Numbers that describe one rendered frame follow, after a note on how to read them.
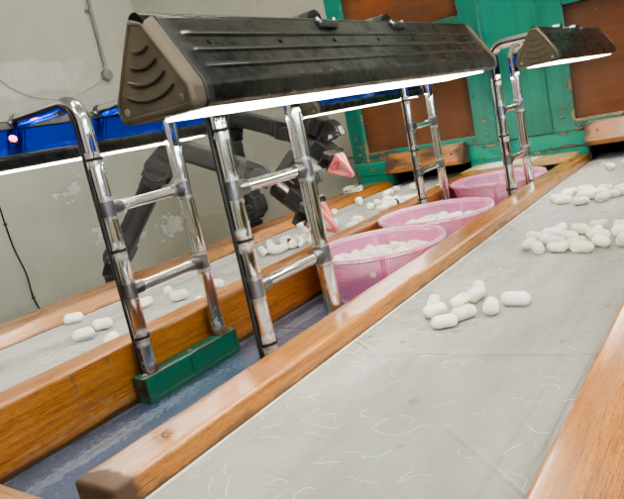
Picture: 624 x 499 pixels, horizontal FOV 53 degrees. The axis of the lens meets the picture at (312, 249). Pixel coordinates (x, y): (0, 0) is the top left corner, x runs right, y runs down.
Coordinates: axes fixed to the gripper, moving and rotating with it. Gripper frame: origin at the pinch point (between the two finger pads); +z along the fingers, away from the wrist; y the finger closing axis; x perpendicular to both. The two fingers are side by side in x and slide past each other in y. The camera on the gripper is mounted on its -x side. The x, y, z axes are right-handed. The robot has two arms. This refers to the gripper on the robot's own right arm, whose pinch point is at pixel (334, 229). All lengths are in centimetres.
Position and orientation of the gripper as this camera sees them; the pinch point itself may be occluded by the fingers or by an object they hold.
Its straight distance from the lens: 154.2
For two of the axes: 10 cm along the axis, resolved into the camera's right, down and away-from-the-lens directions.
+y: 5.6, -2.7, 7.8
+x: -3.6, 7.7, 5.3
